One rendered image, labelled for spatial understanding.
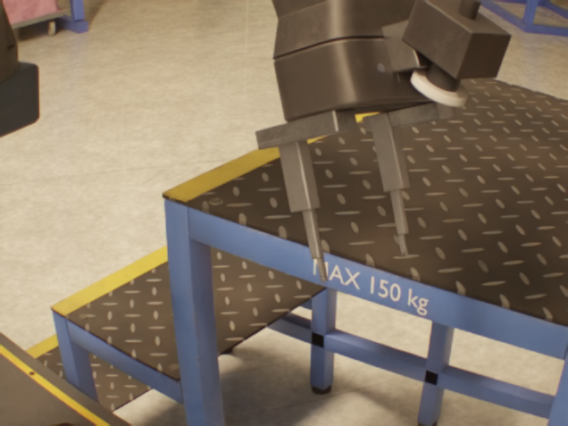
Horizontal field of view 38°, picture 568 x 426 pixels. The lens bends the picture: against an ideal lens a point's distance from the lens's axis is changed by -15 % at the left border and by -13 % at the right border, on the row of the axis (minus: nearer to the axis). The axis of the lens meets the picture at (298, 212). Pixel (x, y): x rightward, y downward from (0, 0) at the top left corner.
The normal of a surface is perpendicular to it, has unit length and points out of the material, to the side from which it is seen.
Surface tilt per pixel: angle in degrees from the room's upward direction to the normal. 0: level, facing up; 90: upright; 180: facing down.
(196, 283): 90
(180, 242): 90
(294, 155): 84
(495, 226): 0
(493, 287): 0
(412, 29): 84
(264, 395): 0
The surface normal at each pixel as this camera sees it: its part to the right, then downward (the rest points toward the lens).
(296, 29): -0.75, -0.18
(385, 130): -0.73, 0.17
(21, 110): 0.79, 0.25
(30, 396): 0.00, -0.91
